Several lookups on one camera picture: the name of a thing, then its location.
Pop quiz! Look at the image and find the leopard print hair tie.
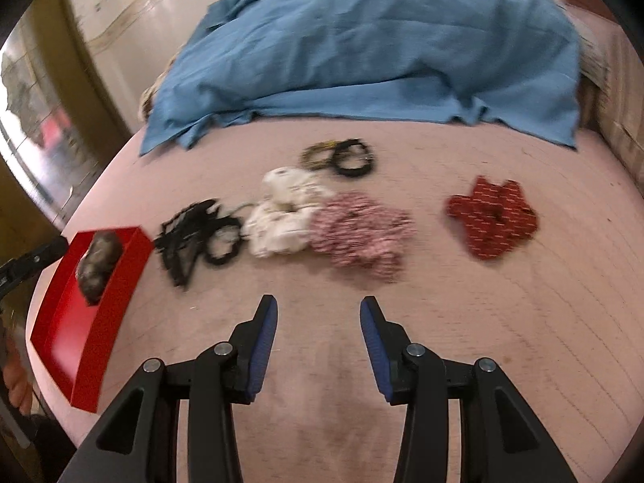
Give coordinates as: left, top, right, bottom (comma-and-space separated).
301, 142, 339, 173

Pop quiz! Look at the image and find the black jeweled hair clip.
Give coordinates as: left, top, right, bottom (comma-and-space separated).
153, 200, 222, 290

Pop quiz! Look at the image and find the floral cloth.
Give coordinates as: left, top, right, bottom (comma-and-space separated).
137, 73, 174, 122

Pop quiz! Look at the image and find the blue cloth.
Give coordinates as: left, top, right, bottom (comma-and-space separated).
140, 0, 584, 157

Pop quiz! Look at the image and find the red tray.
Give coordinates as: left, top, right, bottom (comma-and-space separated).
30, 226, 154, 411

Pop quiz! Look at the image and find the white cherry print scrunchie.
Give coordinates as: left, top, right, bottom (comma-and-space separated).
241, 166, 334, 258

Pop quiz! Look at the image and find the dark red dotted scrunchie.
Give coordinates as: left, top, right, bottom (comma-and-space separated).
445, 176, 539, 261

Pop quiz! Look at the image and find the glass door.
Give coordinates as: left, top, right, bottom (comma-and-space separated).
0, 25, 101, 217

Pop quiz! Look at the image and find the black hair tie with charm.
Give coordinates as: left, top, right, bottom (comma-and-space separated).
329, 137, 376, 180

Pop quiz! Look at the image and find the red white checked scrunchie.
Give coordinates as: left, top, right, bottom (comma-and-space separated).
309, 191, 417, 283

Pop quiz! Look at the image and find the striped cushion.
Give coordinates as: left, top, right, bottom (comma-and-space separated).
578, 23, 644, 187

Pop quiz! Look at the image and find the grey fur scrunchie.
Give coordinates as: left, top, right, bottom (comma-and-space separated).
75, 230, 124, 307

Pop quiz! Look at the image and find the person's left hand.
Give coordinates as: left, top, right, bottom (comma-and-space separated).
0, 334, 33, 413

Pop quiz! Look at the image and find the plain black hair tie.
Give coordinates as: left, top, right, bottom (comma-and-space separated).
201, 215, 246, 268

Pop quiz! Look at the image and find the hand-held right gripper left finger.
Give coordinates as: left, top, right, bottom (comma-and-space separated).
58, 294, 280, 483

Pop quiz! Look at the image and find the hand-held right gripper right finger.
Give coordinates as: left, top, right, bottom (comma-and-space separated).
359, 296, 579, 483

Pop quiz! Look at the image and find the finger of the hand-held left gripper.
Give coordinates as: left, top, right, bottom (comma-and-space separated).
0, 235, 68, 303

